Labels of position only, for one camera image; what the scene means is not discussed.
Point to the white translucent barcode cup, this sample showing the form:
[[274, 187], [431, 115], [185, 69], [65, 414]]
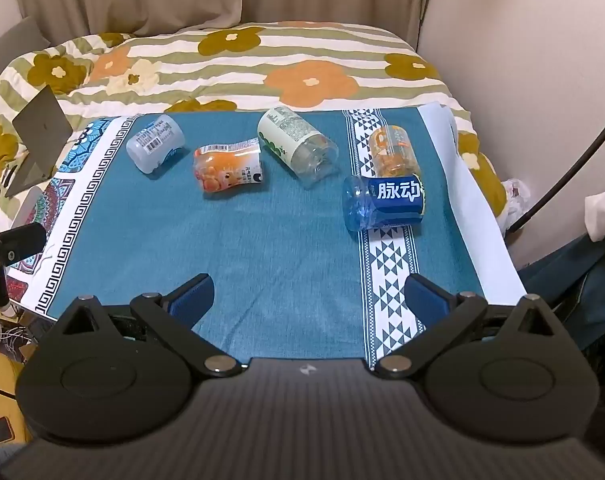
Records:
[[155, 145]]

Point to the dark blue clothing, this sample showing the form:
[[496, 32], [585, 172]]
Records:
[[567, 275]]

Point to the orange cartoon label cup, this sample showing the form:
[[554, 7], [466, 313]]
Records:
[[230, 165]]

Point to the clear green label cup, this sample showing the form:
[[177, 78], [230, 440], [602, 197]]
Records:
[[295, 142]]

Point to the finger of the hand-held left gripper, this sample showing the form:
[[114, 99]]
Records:
[[22, 240]]

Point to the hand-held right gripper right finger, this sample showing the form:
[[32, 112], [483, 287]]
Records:
[[425, 302]]

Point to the teal patterned cloth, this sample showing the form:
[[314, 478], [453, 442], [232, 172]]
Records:
[[272, 240]]

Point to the floral striped blanket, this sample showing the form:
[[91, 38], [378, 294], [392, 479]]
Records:
[[307, 55]]

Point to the clear plastic bag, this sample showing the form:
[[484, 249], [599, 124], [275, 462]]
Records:
[[514, 200]]

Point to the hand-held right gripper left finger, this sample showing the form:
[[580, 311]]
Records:
[[195, 300]]

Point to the yellow box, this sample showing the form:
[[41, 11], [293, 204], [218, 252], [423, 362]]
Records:
[[2, 385]]

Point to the blue label cup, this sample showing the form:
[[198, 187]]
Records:
[[387, 202]]

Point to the grey laptop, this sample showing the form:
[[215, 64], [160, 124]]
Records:
[[40, 125]]

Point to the clear orange print cup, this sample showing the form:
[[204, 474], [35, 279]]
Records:
[[395, 152]]

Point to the white cloth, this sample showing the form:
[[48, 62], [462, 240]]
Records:
[[604, 210]]

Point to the grey headboard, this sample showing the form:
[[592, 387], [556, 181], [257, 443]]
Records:
[[7, 42]]

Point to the white sheet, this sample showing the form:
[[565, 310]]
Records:
[[475, 220]]

